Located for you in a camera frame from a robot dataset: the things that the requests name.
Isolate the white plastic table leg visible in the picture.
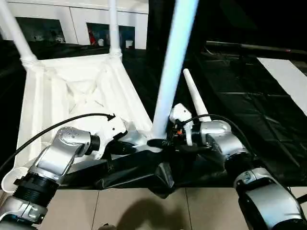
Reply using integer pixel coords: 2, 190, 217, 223
0, 0, 39, 69
148, 0, 200, 153
107, 0, 124, 61
182, 68, 212, 123

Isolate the white plastic table top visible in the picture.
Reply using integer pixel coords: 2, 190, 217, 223
1, 53, 166, 195

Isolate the black glossy mat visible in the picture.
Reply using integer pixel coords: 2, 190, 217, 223
0, 38, 307, 199

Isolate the red bottle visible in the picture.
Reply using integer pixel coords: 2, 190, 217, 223
88, 28, 97, 46

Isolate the flat white board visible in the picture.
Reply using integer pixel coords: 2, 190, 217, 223
256, 57, 307, 110

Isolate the white glass-door cabinet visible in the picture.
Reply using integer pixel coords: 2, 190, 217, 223
0, 0, 150, 50

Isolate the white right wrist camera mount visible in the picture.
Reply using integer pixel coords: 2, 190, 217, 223
169, 103, 194, 147

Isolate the black left wrist camera cable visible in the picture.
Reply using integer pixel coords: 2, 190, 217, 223
0, 113, 116, 168

